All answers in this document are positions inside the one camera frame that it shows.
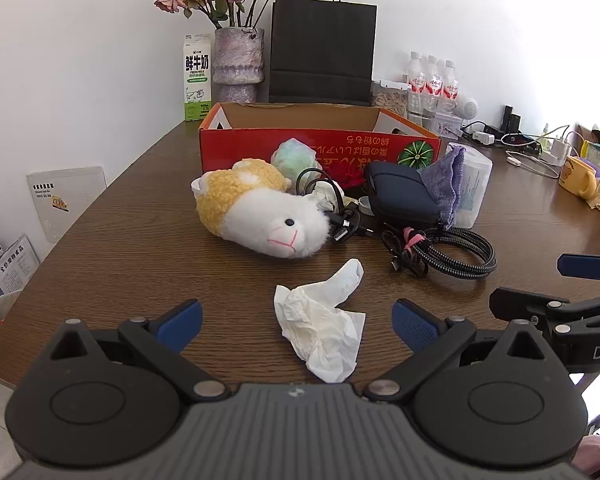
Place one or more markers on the plastic bag of green glitter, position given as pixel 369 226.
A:
pixel 295 157

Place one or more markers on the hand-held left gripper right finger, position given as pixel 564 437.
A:
pixel 414 325

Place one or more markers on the white patterned box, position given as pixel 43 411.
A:
pixel 447 122

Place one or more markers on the black paper bag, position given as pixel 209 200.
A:
pixel 322 50

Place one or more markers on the white wall sign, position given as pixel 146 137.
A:
pixel 65 202

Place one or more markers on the white power adapters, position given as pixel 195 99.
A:
pixel 480 137

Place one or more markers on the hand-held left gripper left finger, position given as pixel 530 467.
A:
pixel 182 322

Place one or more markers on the navy zip pouch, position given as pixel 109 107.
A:
pixel 397 192

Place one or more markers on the purple mottled vase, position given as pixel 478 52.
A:
pixel 237 60

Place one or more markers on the white round device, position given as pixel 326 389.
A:
pixel 469 108

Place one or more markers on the yellow and white plush sheep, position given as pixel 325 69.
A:
pixel 260 215

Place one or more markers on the red fabric rose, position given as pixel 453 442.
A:
pixel 350 181

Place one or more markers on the yellow bear mug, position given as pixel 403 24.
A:
pixel 577 177

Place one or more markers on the white and green milk carton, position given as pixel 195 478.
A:
pixel 197 80

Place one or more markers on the stack of leaflets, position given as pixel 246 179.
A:
pixel 10 270

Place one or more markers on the red cardboard box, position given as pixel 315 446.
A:
pixel 240 147

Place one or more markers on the small green spray bottle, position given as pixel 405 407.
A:
pixel 546 132

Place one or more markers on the white plastic wipes pack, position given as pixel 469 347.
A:
pixel 477 185

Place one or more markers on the clear jar of snacks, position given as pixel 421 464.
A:
pixel 390 100

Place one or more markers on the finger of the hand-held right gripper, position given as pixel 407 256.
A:
pixel 517 302
pixel 585 266

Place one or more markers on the black upright device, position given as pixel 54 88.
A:
pixel 510 119

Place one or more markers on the white wall charger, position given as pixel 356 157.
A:
pixel 561 150

